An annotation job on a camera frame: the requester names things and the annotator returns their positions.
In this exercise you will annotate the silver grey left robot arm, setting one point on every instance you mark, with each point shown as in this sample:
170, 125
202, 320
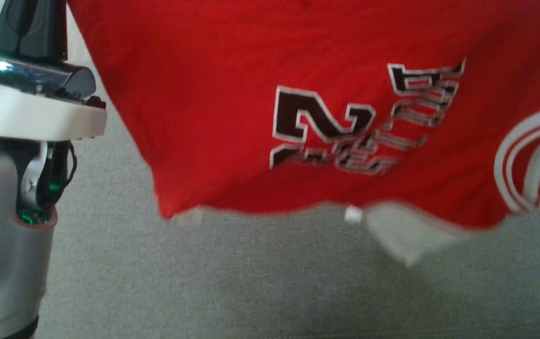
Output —
6, 263

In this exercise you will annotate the large grey sofa chaise cushion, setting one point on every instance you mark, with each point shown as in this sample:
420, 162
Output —
251, 292

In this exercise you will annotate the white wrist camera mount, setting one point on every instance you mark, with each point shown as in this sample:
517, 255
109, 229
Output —
25, 117

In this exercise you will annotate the red jersey with number print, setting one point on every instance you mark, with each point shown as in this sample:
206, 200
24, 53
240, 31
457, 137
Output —
251, 56

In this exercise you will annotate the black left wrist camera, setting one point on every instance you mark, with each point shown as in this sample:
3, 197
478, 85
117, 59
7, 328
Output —
39, 77

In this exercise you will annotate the dark left gripper green band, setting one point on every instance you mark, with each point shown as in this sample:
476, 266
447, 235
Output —
34, 28

